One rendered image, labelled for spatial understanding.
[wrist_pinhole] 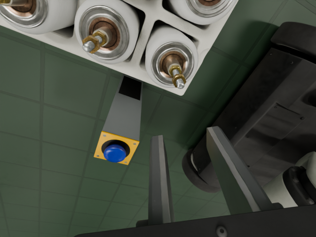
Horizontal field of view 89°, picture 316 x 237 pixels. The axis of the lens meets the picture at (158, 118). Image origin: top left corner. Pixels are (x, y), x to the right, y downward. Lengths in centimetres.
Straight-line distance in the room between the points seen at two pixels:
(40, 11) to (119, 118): 20
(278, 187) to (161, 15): 36
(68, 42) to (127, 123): 20
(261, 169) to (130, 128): 56
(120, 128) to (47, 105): 45
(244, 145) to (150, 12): 44
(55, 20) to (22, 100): 48
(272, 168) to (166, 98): 48
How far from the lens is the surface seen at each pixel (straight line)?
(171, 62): 28
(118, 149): 30
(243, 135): 54
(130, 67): 37
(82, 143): 79
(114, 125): 32
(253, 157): 63
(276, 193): 34
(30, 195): 126
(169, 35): 29
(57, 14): 32
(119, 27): 28
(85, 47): 21
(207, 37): 38
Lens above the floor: 53
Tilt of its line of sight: 55 degrees down
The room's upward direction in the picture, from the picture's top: 175 degrees clockwise
